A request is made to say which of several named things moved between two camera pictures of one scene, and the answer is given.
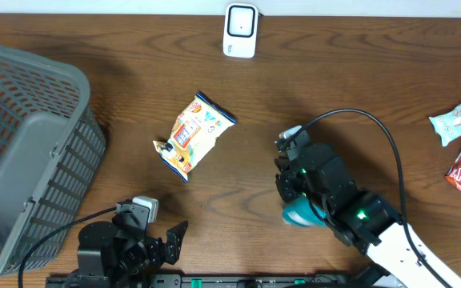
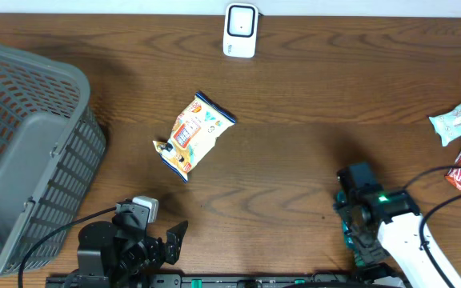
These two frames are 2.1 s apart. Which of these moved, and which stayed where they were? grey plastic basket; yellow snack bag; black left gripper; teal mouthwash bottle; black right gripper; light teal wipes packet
Moved: teal mouthwash bottle; black right gripper
Stayed: black left gripper; yellow snack bag; grey plastic basket; light teal wipes packet
